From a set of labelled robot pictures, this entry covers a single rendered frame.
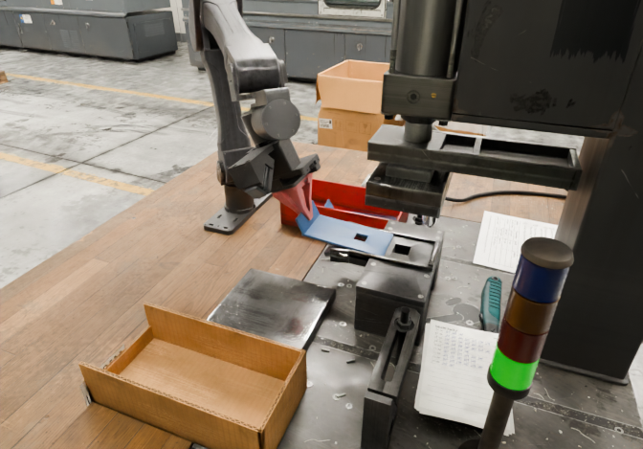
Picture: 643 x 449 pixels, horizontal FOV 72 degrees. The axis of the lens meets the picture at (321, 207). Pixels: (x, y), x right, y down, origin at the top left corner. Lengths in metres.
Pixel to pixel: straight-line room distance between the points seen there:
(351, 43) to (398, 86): 4.89
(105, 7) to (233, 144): 6.77
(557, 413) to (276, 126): 0.52
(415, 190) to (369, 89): 2.38
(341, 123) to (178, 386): 2.59
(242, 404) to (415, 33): 0.50
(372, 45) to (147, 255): 4.67
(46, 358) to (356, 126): 2.55
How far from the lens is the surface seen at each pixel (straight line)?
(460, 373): 0.61
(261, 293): 0.75
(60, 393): 0.72
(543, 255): 0.39
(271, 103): 0.63
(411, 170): 0.60
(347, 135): 3.10
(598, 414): 0.71
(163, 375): 0.68
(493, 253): 0.93
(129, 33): 7.43
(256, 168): 0.64
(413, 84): 0.57
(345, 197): 1.01
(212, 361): 0.68
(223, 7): 0.86
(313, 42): 5.65
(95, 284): 0.89
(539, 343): 0.44
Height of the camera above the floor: 1.40
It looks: 29 degrees down
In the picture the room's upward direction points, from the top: straight up
